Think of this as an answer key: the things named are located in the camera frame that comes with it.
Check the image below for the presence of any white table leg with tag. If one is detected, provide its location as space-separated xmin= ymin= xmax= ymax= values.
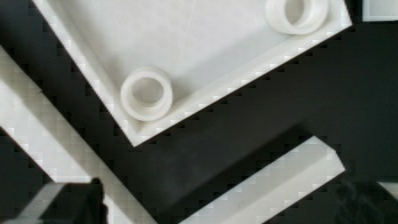
xmin=180 ymin=137 xmax=345 ymax=224

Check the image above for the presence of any white table leg centre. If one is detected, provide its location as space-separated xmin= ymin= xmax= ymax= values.
xmin=363 ymin=0 xmax=398 ymax=22

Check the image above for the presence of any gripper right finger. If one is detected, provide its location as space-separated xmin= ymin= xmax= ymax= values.
xmin=334 ymin=182 xmax=398 ymax=224

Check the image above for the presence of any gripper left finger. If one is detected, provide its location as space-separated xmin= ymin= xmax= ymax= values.
xmin=0 ymin=178 xmax=108 ymax=224

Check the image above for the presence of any white square tabletop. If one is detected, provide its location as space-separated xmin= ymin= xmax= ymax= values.
xmin=32 ymin=0 xmax=352 ymax=145

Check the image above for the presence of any white U-shaped fence wall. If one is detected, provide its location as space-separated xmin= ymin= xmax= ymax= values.
xmin=0 ymin=47 xmax=156 ymax=224

